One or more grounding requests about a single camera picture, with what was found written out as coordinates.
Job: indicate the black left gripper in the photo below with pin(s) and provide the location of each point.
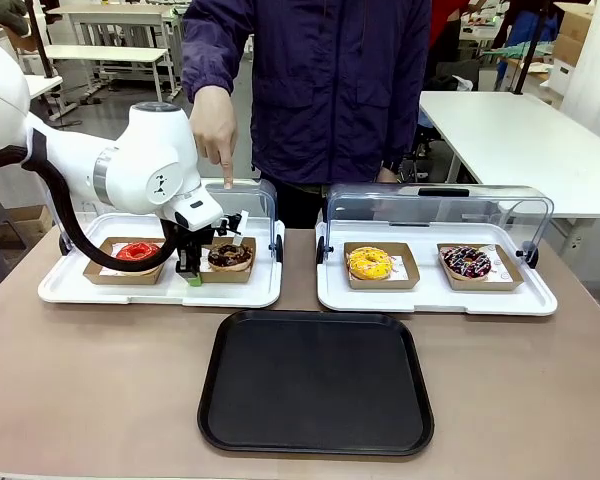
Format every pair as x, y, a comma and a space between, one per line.
190, 242

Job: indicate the brown cardboard donut tray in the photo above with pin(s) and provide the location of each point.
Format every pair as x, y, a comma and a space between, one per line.
100, 277
505, 282
230, 277
405, 282

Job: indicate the person's right forearm navy sleeve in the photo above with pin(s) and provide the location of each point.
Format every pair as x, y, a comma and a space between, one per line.
215, 45

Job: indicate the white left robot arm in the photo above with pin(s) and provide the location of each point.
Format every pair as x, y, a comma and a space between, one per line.
145, 150

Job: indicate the chocolate sprinkled donut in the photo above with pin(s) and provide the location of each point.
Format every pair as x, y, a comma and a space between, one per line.
245, 261

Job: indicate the red glazed donut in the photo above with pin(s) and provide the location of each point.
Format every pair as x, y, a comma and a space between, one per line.
125, 252

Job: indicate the white display tray base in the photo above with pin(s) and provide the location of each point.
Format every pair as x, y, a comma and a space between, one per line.
70, 290
430, 300

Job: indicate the black plastic serving tray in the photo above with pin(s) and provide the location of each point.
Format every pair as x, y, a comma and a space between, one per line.
315, 385

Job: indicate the yellow glazed donut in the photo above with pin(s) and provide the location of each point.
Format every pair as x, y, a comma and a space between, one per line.
360, 270

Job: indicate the purple striped donut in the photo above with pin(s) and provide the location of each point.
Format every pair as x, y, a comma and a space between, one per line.
455, 266

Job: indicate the person's right hand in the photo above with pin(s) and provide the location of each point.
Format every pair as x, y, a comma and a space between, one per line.
215, 125

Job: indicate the person's left hand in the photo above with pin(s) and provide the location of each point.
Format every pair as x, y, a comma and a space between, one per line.
387, 176

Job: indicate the clear plastic display lid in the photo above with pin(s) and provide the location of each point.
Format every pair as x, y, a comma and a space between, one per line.
252, 205
430, 207

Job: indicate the person's dark olive trousers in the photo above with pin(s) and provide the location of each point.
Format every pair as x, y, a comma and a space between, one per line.
300, 205

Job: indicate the white printed paper liner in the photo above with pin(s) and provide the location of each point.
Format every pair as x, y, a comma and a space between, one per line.
501, 267
400, 267

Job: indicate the person's navy jacket torso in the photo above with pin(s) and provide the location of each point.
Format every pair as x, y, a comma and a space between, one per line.
330, 90

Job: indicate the low white bench table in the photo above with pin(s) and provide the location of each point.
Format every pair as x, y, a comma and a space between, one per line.
105, 52

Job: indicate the white table corner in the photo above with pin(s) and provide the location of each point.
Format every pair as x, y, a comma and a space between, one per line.
42, 85

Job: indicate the black stand pole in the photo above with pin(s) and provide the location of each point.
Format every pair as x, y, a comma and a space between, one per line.
39, 40
527, 60

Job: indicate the large white table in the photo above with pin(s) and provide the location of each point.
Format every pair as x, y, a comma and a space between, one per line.
505, 130

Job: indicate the person in red clothes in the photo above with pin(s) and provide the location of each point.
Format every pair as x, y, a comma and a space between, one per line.
442, 25

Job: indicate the teal green cloth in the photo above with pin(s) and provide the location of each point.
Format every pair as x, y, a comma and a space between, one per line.
510, 52

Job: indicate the person in blue clothes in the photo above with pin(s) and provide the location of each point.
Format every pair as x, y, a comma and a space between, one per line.
522, 30

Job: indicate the white storage box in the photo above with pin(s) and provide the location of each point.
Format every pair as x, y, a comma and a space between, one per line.
560, 75

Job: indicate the brown cardboard box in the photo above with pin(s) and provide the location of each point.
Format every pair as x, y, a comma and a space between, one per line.
572, 45

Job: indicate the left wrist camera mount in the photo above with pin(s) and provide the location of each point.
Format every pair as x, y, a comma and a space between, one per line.
230, 225

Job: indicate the white desk with frame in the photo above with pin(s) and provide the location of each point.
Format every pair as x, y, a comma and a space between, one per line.
115, 15

